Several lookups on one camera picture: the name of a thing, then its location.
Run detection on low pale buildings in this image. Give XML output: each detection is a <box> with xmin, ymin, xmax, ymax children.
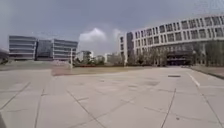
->
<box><xmin>76</xmin><ymin>50</ymin><xmax>116</xmax><ymax>65</ymax></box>

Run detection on brown dry grass bed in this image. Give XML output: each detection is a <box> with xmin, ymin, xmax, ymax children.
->
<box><xmin>50</xmin><ymin>65</ymin><xmax>141</xmax><ymax>77</ymax></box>

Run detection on pale paved plaza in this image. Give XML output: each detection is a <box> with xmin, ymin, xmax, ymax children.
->
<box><xmin>0</xmin><ymin>66</ymin><xmax>224</xmax><ymax>128</ymax></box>

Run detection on white curved building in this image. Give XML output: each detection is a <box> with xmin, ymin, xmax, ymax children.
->
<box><xmin>118</xmin><ymin>15</ymin><xmax>224</xmax><ymax>67</ymax></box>

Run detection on grey striped glass building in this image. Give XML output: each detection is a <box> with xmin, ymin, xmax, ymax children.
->
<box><xmin>8</xmin><ymin>35</ymin><xmax>79</xmax><ymax>62</ymax></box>

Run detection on raised planted bed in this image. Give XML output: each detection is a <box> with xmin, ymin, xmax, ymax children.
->
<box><xmin>190</xmin><ymin>65</ymin><xmax>224</xmax><ymax>80</ymax></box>

